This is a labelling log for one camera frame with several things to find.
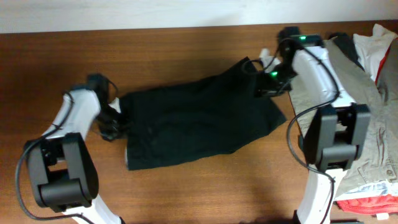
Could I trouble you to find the black shorts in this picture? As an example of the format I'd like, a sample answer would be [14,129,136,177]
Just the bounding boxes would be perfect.
[119,57,286,170]

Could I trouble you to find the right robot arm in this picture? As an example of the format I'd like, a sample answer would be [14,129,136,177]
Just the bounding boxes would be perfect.
[255,27,371,224]

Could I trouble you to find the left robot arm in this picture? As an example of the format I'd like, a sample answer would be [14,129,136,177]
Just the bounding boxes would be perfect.
[15,73,128,224]

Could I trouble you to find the dark garment under pile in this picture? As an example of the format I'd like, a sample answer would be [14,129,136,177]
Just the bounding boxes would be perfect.
[328,32,364,71]

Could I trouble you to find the white garment with red trim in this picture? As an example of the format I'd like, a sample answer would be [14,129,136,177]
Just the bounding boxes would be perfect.
[353,24,397,83]

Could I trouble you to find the khaki shorts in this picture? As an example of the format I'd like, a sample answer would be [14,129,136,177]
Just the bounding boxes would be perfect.
[293,45,397,194]

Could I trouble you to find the white printed garment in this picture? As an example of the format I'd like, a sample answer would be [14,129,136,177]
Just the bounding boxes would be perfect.
[335,180,397,201]

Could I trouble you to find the right black cable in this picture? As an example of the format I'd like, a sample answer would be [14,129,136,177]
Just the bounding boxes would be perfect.
[241,37,340,224]

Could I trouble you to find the black cable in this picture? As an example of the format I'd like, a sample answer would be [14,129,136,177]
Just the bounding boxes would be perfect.
[14,79,119,224]
[241,37,340,224]

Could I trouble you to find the left black cable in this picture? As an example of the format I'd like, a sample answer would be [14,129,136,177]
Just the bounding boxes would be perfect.
[14,79,119,224]

